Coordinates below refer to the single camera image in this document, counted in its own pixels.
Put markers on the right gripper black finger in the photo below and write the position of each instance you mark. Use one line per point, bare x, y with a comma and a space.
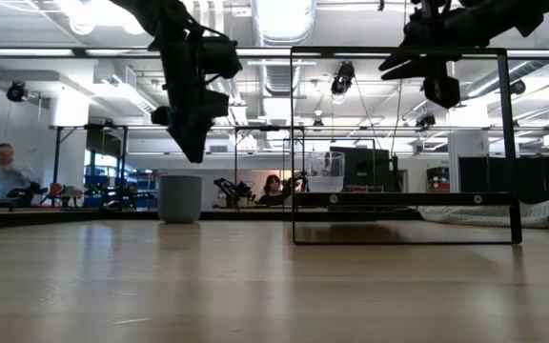
400, 61
405, 73

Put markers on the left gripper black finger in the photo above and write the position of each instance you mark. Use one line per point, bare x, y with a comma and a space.
192, 140

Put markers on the grey ceramic cup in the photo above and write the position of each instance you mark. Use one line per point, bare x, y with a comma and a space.
179, 200

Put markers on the clear glass mug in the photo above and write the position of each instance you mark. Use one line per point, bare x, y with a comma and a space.
325, 183

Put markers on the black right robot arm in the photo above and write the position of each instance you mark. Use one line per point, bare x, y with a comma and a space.
503, 19

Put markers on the small background robot arm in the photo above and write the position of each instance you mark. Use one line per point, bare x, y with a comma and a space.
234, 190

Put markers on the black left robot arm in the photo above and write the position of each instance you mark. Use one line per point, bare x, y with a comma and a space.
160, 19

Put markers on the black ceiling spotlight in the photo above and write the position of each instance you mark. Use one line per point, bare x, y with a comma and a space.
518, 86
342, 78
16, 91

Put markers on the person behind table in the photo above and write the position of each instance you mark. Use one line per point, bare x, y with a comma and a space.
272, 196

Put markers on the black background cabinet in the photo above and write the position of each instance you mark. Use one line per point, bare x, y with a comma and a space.
362, 169

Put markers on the red background box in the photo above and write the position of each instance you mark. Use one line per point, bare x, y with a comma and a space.
438, 180

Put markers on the white crumpled cloth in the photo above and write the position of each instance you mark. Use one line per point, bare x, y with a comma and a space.
494, 215

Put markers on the person at side desk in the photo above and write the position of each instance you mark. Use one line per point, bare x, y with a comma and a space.
10, 178

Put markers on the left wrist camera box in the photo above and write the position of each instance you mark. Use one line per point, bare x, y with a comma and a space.
222, 57

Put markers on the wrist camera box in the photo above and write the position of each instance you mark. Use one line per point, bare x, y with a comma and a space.
441, 93
222, 57

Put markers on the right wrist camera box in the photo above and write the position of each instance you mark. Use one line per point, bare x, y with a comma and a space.
441, 93

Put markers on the black background station frame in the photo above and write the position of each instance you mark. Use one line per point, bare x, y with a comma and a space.
88, 127

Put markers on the silver ventilation duct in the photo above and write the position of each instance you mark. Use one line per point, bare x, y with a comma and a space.
281, 24

